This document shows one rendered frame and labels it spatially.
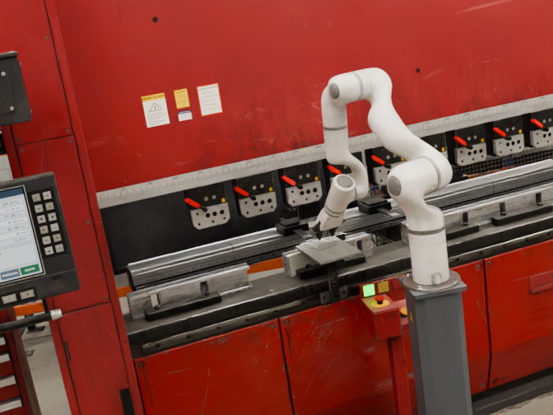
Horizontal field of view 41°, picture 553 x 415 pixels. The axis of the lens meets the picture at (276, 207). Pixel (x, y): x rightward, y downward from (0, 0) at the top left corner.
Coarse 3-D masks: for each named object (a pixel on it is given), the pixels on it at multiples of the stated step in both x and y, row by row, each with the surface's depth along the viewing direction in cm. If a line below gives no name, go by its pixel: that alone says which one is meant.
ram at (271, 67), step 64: (64, 0) 256; (128, 0) 263; (192, 0) 271; (256, 0) 279; (320, 0) 288; (384, 0) 297; (448, 0) 307; (512, 0) 317; (128, 64) 268; (192, 64) 276; (256, 64) 284; (320, 64) 293; (384, 64) 302; (448, 64) 313; (512, 64) 323; (128, 128) 272; (192, 128) 280; (256, 128) 289; (320, 128) 298; (448, 128) 319
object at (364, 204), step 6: (372, 198) 347; (378, 198) 345; (384, 198) 344; (360, 204) 345; (366, 204) 342; (372, 204) 340; (378, 204) 340; (384, 204) 341; (390, 204) 342; (360, 210) 346; (366, 210) 340; (372, 210) 339; (378, 210) 338; (384, 210) 336; (390, 216) 328; (396, 216) 327
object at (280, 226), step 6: (282, 222) 331; (288, 222) 329; (294, 222) 328; (276, 228) 335; (282, 228) 327; (288, 228) 326; (294, 228) 327; (300, 228) 328; (306, 228) 329; (282, 234) 329; (288, 234) 327; (294, 234) 328; (300, 234) 320; (306, 234) 319
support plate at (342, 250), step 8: (296, 248) 306; (304, 248) 303; (328, 248) 298; (336, 248) 297; (344, 248) 295; (352, 248) 294; (312, 256) 291; (320, 256) 290; (328, 256) 288; (336, 256) 287; (344, 256) 286; (320, 264) 283
